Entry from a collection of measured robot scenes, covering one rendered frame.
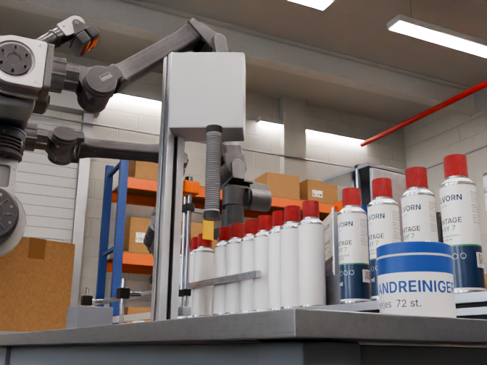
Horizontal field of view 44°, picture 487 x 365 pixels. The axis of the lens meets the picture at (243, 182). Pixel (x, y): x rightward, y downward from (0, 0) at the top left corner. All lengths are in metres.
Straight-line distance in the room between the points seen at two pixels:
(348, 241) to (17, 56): 0.89
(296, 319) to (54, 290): 1.51
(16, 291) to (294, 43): 4.58
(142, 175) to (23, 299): 3.65
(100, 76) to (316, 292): 0.76
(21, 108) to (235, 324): 1.18
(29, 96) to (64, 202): 4.42
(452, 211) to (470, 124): 6.43
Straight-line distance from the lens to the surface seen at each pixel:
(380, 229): 1.00
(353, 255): 1.05
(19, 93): 1.56
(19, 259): 1.87
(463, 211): 0.91
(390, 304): 0.58
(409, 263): 0.57
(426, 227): 0.95
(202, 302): 1.47
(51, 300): 1.89
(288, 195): 5.95
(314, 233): 1.15
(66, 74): 1.54
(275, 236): 1.23
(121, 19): 5.40
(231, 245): 1.36
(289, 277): 1.17
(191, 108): 1.38
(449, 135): 7.53
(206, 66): 1.42
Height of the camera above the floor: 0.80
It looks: 16 degrees up
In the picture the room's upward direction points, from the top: 1 degrees clockwise
